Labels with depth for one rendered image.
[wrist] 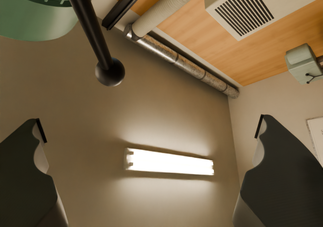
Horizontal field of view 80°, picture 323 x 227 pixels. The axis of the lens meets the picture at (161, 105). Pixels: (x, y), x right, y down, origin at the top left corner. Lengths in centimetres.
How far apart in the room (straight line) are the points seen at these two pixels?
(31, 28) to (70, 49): 154
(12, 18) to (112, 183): 151
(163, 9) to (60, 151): 135
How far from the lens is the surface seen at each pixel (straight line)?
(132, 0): 187
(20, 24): 30
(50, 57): 175
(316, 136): 299
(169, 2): 177
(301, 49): 219
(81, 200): 161
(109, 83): 23
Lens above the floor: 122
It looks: 43 degrees up
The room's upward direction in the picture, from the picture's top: 112 degrees counter-clockwise
